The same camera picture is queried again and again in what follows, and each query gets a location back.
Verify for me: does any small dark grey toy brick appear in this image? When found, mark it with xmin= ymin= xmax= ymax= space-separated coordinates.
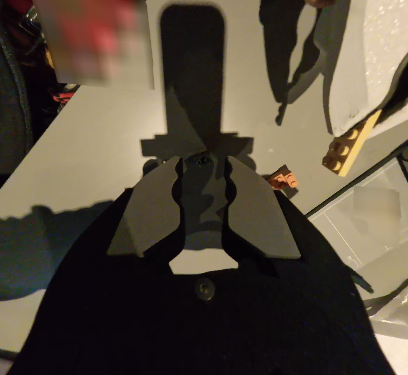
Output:
xmin=187 ymin=151 xmax=213 ymax=169

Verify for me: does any person's black jacket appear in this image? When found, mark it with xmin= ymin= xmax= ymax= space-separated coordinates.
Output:
xmin=0 ymin=0 xmax=80 ymax=188

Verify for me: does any grey desk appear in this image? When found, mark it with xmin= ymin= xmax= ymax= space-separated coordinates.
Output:
xmin=0 ymin=0 xmax=408 ymax=353

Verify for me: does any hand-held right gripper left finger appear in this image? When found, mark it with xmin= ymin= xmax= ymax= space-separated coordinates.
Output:
xmin=106 ymin=156 xmax=186 ymax=258

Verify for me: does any orange toy brick assembly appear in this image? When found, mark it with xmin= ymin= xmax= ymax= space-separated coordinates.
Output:
xmin=267 ymin=164 xmax=299 ymax=190

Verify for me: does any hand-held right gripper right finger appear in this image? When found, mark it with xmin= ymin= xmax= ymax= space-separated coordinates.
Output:
xmin=222 ymin=156 xmax=302 ymax=260

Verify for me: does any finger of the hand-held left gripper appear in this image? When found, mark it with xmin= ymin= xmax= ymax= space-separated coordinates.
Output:
xmin=323 ymin=0 xmax=408 ymax=137

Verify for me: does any tan toy brick plate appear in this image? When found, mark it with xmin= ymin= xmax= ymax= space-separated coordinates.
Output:
xmin=322 ymin=109 xmax=383 ymax=177

